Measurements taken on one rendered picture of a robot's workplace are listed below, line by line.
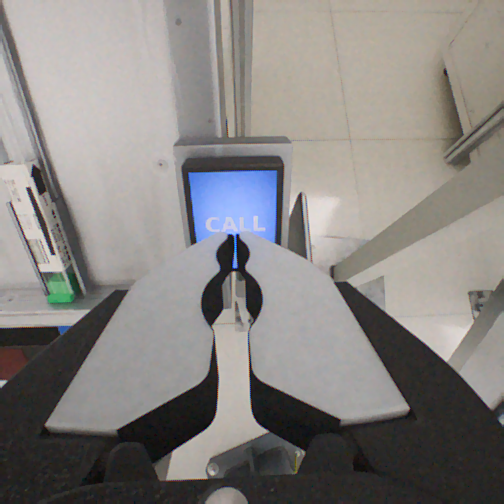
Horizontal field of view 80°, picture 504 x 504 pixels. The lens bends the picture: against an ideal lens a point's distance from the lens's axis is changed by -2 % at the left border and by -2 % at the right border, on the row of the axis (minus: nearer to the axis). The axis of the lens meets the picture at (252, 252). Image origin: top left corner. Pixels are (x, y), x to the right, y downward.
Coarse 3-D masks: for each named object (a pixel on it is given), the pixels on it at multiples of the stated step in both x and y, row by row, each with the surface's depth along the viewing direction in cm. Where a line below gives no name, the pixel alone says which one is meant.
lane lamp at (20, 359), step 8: (0, 352) 23; (8, 352) 23; (16, 352) 23; (0, 360) 24; (8, 360) 24; (16, 360) 24; (24, 360) 24; (0, 368) 24; (8, 368) 24; (16, 368) 24; (8, 376) 24
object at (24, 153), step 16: (0, 64) 13; (0, 80) 13; (0, 96) 13; (0, 112) 13; (16, 112) 14; (0, 128) 13; (16, 128) 14; (0, 144) 14; (16, 144) 14; (0, 160) 14; (16, 160) 14; (32, 160) 15; (48, 272) 17; (64, 272) 17; (48, 288) 18; (64, 288) 18; (80, 288) 19
